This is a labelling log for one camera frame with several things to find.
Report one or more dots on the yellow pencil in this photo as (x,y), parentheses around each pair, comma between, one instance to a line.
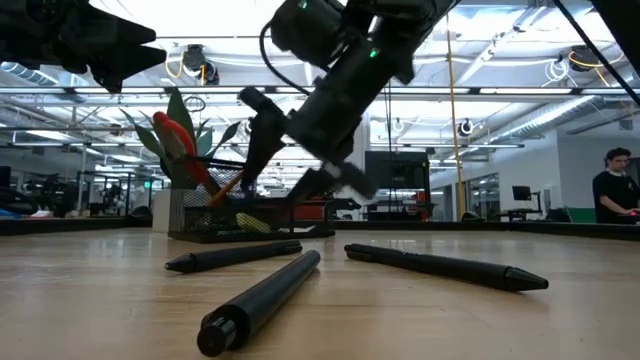
(225,190)

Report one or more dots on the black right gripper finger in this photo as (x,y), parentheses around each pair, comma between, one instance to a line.
(265,135)
(357,182)

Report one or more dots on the small desk monitor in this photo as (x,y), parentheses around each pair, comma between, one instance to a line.
(522,193)

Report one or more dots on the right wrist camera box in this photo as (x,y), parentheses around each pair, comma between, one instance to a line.
(305,30)

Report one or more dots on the person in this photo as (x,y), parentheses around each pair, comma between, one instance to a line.
(615,195)

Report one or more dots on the black mesh desk organizer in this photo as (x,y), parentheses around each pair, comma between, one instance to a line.
(210,220)

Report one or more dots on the silver ventilation duct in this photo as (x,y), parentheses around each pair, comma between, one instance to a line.
(550,117)

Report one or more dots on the background robot workstation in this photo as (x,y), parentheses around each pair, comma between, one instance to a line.
(120,197)

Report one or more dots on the large black monitor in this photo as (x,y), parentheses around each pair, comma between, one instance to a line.
(400,170)

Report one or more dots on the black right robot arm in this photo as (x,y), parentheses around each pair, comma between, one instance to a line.
(410,20)

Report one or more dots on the snake plant in white pot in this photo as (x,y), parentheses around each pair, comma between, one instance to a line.
(177,107)

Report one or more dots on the black background robot arm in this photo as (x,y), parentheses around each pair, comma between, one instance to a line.
(350,204)

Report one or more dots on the green chair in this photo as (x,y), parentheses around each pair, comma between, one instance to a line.
(582,215)

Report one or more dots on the long ceiling light strip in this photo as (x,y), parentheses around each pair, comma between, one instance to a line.
(200,90)

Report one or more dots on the black pen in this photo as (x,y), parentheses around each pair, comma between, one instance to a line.
(260,300)
(235,256)
(450,267)

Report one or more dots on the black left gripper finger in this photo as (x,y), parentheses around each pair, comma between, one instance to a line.
(120,65)
(120,32)

